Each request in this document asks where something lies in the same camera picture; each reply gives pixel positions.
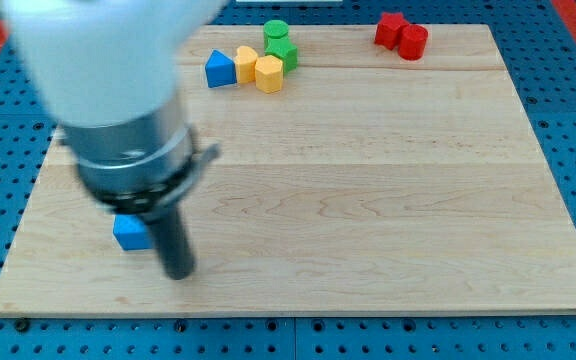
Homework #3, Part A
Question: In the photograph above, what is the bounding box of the green star block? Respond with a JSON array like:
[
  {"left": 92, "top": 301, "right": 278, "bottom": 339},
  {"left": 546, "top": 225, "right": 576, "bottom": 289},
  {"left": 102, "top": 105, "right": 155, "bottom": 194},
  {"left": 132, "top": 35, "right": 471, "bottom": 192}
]
[{"left": 265, "top": 37, "right": 298, "bottom": 73}]

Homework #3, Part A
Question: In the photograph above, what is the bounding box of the yellow heart block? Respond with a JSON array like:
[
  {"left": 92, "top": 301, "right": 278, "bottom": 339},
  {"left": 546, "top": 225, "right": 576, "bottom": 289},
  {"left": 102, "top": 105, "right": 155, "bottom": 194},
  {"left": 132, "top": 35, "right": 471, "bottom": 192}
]
[{"left": 233, "top": 45, "right": 258, "bottom": 84}]

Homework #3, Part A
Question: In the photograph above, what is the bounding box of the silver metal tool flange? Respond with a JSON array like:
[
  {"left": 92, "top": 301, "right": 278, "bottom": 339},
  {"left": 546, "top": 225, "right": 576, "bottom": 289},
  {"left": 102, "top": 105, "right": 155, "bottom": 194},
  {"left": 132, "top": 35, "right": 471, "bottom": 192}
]
[{"left": 60, "top": 91, "right": 220, "bottom": 223}]

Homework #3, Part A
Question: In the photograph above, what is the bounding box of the yellow hexagon block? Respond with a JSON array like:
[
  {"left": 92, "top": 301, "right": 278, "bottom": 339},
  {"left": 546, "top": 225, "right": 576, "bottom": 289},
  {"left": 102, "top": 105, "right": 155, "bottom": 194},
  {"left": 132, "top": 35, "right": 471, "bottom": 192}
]
[{"left": 255, "top": 55, "right": 283, "bottom": 94}]

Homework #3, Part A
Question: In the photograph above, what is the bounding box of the blue cube block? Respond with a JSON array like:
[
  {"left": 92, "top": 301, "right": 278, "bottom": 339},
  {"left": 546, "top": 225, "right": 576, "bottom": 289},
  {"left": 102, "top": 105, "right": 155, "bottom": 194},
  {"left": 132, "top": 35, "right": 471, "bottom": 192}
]
[{"left": 113, "top": 215, "right": 152, "bottom": 251}]

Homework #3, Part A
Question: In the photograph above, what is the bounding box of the green cylinder block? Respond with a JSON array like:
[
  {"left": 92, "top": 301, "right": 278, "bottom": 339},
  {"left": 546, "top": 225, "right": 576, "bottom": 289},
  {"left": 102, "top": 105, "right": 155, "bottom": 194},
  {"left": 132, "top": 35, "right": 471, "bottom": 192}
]
[{"left": 263, "top": 19, "right": 289, "bottom": 48}]

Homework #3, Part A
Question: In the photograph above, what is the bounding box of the wooden board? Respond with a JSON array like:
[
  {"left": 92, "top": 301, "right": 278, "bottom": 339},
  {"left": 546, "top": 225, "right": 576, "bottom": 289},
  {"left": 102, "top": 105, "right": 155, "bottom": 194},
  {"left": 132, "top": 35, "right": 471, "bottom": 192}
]
[{"left": 0, "top": 24, "right": 576, "bottom": 318}]

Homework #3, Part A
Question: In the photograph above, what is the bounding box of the red star block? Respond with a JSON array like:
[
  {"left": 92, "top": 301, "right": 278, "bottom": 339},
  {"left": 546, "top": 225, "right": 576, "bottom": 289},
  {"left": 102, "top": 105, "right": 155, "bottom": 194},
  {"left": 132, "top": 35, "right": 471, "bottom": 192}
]
[{"left": 373, "top": 12, "right": 409, "bottom": 50}]

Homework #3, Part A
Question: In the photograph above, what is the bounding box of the red cylinder block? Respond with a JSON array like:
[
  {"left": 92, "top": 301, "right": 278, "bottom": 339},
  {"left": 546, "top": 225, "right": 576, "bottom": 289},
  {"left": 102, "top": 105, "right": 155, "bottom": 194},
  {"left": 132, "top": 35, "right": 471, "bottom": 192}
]
[{"left": 398, "top": 24, "right": 429, "bottom": 61}]

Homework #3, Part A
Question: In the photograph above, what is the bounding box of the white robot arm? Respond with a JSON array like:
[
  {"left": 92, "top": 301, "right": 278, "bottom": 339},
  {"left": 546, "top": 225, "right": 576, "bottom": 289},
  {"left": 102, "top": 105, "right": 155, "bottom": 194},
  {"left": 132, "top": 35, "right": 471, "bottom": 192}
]
[{"left": 1, "top": 0, "right": 222, "bottom": 279}]

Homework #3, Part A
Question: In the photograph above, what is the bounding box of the blue triangle block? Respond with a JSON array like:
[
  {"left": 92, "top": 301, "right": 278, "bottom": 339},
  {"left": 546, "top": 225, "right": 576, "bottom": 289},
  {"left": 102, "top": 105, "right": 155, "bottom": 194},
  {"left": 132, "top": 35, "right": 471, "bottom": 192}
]
[{"left": 204, "top": 49, "right": 237, "bottom": 88}]

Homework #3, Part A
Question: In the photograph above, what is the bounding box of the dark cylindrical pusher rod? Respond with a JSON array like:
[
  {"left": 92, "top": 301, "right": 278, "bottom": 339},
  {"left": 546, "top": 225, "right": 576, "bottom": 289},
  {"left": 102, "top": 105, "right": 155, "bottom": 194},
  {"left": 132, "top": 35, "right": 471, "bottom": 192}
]
[{"left": 143, "top": 206, "right": 196, "bottom": 280}]

